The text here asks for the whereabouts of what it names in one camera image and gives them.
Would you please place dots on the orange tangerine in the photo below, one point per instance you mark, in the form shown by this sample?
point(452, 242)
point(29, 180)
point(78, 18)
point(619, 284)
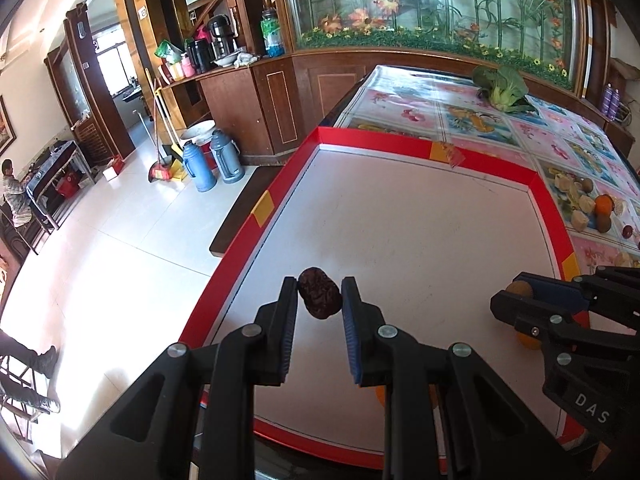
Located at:
point(529, 342)
point(603, 206)
point(386, 395)

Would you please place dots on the purple bottle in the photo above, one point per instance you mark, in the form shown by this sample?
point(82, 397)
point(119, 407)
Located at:
point(614, 105)
point(606, 99)

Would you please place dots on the seated person background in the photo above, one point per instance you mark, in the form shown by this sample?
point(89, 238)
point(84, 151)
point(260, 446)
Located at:
point(15, 195)

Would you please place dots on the dark red jujube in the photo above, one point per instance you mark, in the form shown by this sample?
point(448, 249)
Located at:
point(321, 296)

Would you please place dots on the fruit print tablecloth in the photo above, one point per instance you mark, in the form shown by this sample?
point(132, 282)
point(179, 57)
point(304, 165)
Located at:
point(573, 156)

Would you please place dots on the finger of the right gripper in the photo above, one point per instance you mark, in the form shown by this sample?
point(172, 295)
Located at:
point(550, 283)
point(552, 315)

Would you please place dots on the blue thermos flask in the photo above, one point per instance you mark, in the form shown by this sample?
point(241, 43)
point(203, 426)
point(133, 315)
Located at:
point(195, 164)

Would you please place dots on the green leafy vegetable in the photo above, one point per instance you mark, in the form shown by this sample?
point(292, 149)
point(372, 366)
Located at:
point(503, 88)

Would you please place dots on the wooden side cabinet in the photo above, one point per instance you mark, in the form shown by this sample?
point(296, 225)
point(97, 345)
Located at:
point(270, 106)

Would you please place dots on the black kettle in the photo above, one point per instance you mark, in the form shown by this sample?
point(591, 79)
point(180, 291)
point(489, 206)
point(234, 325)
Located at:
point(221, 36)

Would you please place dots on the purple bottle left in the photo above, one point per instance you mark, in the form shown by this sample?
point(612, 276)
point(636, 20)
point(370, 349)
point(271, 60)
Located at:
point(606, 99)

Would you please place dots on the purple bottle right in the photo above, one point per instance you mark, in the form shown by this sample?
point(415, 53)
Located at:
point(614, 105)

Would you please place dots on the small red jujube far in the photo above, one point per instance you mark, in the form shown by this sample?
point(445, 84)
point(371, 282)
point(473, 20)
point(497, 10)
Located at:
point(627, 232)

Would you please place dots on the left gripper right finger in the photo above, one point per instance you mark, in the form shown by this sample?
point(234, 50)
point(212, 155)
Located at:
point(381, 354)

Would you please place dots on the brown longan by tangerine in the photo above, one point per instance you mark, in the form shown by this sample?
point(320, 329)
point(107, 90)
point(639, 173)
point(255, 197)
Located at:
point(603, 223)

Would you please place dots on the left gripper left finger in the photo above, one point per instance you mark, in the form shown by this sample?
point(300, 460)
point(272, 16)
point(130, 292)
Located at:
point(256, 354)

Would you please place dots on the green label plastic bottle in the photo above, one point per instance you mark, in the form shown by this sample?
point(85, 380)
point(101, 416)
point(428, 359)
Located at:
point(271, 31)

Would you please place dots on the red white shallow box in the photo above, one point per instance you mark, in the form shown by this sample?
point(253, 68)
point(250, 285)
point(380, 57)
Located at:
point(427, 242)

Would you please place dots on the brown round longan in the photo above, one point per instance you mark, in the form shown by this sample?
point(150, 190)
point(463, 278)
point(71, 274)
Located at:
point(520, 288)

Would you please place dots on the grey thermos flask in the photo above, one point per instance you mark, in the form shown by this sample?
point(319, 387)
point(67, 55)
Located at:
point(227, 157)

